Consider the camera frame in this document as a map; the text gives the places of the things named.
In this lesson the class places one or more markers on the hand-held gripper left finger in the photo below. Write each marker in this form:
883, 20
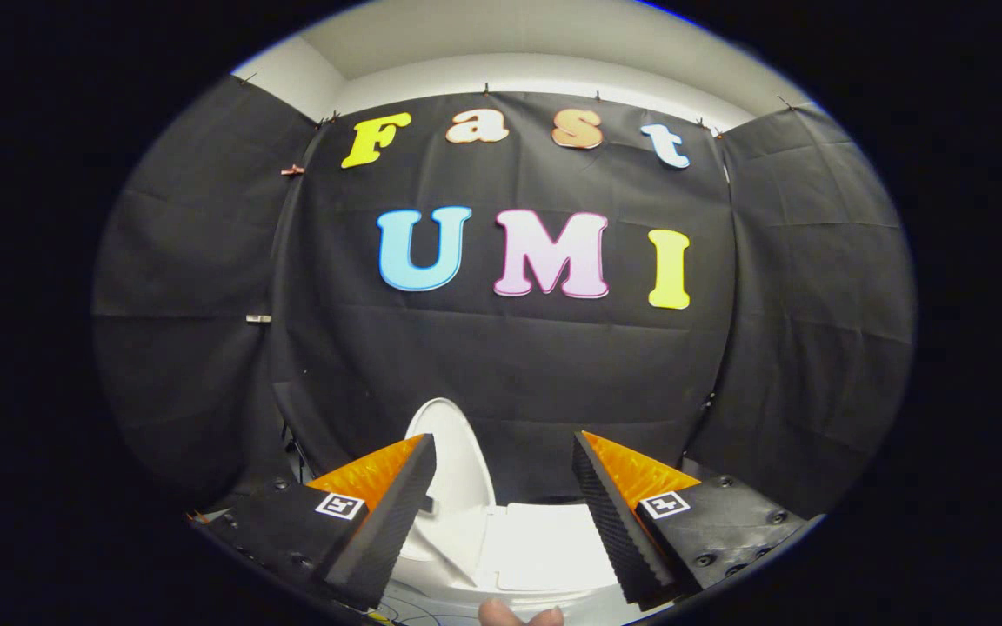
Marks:
388, 539

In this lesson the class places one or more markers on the white toilet seat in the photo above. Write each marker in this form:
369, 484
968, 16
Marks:
553, 548

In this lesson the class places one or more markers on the white toilet lid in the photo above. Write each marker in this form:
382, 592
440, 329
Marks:
457, 452

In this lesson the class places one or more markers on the black backdrop cloth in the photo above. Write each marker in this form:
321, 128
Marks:
510, 365

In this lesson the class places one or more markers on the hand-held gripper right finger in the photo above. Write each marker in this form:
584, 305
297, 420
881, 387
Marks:
618, 539

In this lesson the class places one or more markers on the white toilet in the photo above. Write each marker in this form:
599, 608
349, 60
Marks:
457, 565

